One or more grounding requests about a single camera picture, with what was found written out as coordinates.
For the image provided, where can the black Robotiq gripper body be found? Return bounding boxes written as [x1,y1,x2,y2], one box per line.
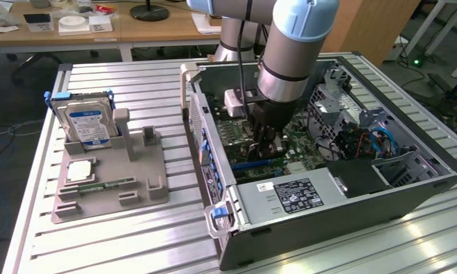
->
[248,99,296,135]

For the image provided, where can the blue expansion slot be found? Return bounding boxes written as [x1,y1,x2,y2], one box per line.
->
[232,160,271,171]

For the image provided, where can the green motherboard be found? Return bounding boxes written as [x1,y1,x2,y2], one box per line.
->
[210,95,331,183]

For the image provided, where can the grey metal drive cage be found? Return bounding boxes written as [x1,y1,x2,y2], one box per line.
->
[307,64,386,152]

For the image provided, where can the grey power supply unit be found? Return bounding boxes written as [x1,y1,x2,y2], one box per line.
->
[236,167,352,225]

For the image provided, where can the black drive box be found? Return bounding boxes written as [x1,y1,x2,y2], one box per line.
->
[326,159,392,199]

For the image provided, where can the open black PC case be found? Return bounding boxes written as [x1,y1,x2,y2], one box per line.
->
[180,55,457,272]

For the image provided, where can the white paper stack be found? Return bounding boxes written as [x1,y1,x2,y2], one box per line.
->
[191,13,223,35]

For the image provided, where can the grey disk bay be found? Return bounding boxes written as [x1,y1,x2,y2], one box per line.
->
[371,147,442,189]

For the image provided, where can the wooden cabinet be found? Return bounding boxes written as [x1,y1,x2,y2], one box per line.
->
[322,0,423,66]

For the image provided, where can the white floor unit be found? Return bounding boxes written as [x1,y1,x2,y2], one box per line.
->
[387,35,411,62]

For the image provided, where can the wooden desk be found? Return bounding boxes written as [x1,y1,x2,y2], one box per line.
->
[0,0,328,55]

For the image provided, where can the grey parts rack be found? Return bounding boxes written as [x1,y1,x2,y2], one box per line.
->
[51,108,171,225]

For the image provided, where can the green RAM stick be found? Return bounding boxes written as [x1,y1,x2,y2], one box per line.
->
[78,180,120,194]

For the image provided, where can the hard disk with blue label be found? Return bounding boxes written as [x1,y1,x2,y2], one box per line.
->
[63,102,114,151]

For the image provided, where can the black lamp base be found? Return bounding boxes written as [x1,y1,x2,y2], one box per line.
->
[130,0,172,22]

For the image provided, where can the silver CPU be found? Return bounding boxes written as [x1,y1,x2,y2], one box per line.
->
[67,161,95,182]

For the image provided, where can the hard disk in blue caddy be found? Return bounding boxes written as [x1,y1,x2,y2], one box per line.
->
[44,90,118,138]

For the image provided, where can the small white box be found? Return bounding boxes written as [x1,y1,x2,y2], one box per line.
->
[88,15,114,34]

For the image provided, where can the red packet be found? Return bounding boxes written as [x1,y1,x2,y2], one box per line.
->
[94,3,115,15]

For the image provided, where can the white box with round hole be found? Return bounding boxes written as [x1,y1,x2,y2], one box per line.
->
[58,15,92,37]

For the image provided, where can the black chair base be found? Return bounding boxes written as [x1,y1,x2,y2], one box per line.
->
[7,53,64,84]

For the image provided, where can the white box with black top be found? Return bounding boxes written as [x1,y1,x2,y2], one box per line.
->
[23,13,55,33]

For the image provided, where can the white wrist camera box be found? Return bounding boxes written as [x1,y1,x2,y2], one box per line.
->
[223,88,254,118]

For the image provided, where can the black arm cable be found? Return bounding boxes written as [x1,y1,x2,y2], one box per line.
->
[238,19,250,120]

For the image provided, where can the red wire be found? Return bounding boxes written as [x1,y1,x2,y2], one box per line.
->
[359,132,383,159]

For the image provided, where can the blue wire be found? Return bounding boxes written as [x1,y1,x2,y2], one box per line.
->
[370,127,400,158]

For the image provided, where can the white desk frame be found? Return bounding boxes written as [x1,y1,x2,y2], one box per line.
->
[402,0,457,78]

